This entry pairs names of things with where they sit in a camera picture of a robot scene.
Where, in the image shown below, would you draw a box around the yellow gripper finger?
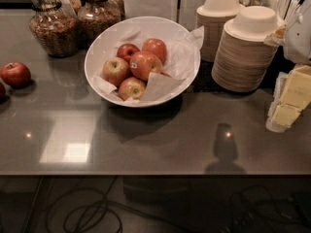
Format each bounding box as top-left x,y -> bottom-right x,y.
265,72 -> 300,133

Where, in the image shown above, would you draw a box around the red apple with sticker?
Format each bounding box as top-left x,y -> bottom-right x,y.
129,51 -> 163,81

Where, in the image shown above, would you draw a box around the white paper liner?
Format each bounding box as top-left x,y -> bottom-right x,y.
92,25 -> 206,104

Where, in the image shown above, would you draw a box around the red apple on table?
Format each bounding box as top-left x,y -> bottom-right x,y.
0,62 -> 31,88

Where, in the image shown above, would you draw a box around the front stack of paper bowls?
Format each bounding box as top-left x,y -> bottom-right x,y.
211,6 -> 278,93

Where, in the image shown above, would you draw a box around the dark red apple back left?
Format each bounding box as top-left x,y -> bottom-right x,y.
117,43 -> 140,63

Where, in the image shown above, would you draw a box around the black cables under table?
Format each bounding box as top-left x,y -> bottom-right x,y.
18,176 -> 311,233

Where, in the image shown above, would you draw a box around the glass granola jar middle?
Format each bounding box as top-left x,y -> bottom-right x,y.
78,0 -> 121,45

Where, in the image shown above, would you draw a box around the white bowl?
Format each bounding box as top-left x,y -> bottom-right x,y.
84,16 -> 202,109

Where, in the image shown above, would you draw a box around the yellow-red apple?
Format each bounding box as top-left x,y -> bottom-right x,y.
102,57 -> 131,86
118,77 -> 146,101

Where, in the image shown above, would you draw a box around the yellow-red apple front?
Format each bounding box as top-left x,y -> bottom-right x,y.
118,77 -> 146,101

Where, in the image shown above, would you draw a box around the glass granola jar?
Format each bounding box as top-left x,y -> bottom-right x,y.
78,0 -> 121,45
29,0 -> 79,57

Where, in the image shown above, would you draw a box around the yellow-red apple left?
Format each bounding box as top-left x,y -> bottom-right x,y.
102,57 -> 131,86

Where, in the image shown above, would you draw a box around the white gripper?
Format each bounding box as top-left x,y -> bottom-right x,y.
263,0 -> 311,112

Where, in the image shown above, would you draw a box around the red apple back right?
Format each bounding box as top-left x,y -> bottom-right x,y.
142,38 -> 167,64

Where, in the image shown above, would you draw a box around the glass granola jar left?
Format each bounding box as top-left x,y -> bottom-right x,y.
29,0 -> 79,57

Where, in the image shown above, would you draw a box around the stack of paper bowls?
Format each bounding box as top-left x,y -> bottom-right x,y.
195,0 -> 243,62
211,6 -> 278,93

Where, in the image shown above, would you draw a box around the rear stack of paper bowls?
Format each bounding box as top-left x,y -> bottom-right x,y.
195,0 -> 243,62

